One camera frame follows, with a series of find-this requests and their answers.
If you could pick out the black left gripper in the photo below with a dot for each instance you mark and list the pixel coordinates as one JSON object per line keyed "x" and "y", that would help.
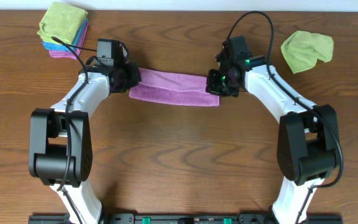
{"x": 134, "y": 76}

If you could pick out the purple microfiber cloth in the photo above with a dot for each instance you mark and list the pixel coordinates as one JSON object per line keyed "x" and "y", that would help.
{"x": 173, "y": 89}

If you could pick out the crumpled green cloth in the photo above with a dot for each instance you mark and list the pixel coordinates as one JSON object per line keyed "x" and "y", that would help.
{"x": 303, "y": 49}

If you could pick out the folded blue cloth in stack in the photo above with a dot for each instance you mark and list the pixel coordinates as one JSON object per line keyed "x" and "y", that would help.
{"x": 77, "y": 41}

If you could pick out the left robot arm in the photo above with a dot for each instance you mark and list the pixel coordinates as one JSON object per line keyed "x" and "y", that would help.
{"x": 60, "y": 147}

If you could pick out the folded green cloth on stack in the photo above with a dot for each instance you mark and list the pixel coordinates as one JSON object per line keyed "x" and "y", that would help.
{"x": 62, "y": 21}

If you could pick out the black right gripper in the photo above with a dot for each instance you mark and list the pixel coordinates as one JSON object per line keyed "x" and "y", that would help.
{"x": 214, "y": 82}

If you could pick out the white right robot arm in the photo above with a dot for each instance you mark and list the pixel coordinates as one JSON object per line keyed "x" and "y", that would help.
{"x": 309, "y": 154}

